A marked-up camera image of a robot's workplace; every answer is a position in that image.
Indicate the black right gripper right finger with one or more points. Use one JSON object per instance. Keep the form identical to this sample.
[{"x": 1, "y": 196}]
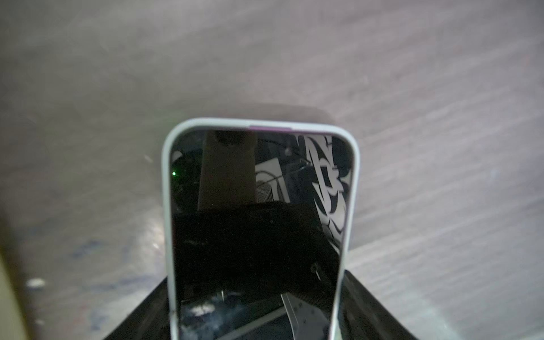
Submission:
[{"x": 361, "y": 316}]

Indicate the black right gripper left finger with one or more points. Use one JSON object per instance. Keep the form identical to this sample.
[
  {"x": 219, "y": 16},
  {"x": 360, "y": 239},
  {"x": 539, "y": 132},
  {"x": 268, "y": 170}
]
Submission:
[{"x": 150, "y": 320}]

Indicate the white case smartphone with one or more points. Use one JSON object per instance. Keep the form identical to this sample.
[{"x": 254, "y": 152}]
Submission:
[{"x": 257, "y": 220}]

